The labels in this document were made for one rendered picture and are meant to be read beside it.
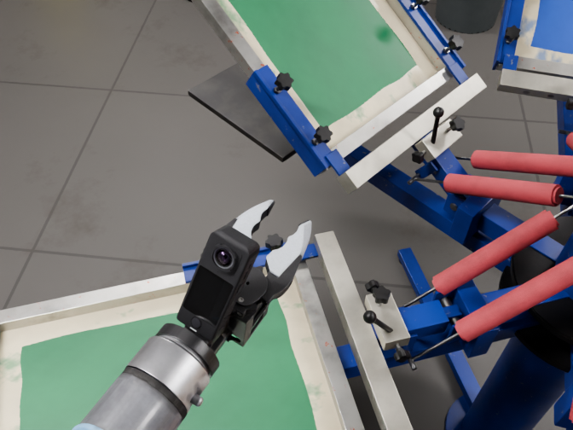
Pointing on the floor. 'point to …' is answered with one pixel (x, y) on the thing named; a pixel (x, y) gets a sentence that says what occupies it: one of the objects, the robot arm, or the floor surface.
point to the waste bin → (467, 14)
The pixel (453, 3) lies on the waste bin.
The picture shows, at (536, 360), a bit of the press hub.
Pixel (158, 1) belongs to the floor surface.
